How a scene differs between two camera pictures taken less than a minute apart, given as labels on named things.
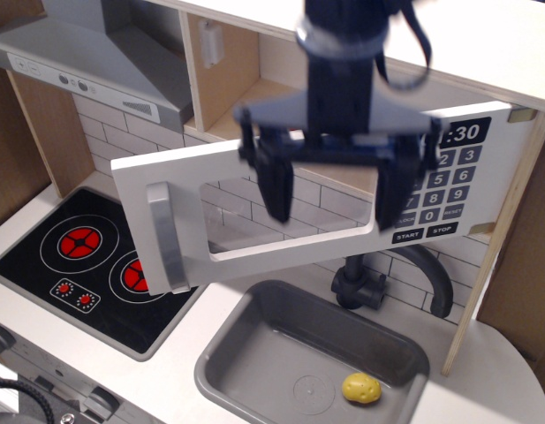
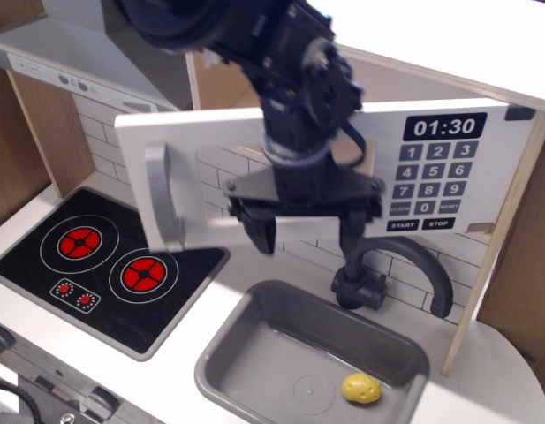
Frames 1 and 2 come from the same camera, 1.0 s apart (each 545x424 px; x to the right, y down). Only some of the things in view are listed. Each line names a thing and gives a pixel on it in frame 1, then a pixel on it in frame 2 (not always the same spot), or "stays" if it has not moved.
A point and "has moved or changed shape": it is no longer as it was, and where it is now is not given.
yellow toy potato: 360,387 stays
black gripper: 340,119 -> 307,189
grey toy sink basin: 279,357 stays
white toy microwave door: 166,230 has moved or changed shape
